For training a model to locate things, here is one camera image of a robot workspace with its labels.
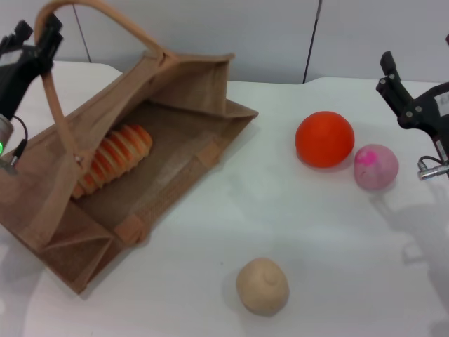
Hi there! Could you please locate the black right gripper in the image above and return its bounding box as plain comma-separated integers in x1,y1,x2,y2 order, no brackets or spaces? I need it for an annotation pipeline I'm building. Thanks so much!
375,32,449,163

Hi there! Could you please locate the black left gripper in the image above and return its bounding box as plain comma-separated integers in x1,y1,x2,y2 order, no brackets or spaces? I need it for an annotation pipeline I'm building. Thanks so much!
0,13,65,119

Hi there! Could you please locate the orange striped bread loaf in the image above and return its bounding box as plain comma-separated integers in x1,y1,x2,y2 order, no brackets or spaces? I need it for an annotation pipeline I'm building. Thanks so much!
71,123,154,201

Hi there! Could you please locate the brown woven handbag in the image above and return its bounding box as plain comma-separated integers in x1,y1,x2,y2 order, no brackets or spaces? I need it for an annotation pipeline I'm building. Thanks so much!
0,0,260,296

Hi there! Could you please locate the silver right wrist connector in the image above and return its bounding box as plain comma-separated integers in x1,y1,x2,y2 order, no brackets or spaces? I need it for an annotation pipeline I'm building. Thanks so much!
416,155,449,181

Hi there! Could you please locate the pink peach toy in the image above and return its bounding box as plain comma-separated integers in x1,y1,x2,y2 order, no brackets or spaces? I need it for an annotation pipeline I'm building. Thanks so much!
353,143,400,191

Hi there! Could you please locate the orange ball fruit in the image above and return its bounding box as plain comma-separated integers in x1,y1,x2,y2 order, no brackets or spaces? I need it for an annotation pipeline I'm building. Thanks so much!
295,110,356,170

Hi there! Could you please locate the beige round bun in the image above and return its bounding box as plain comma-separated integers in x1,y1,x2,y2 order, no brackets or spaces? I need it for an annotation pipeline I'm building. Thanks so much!
235,257,290,315

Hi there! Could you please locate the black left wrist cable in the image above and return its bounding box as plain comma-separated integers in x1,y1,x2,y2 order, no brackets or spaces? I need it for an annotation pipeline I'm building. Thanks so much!
0,115,29,176

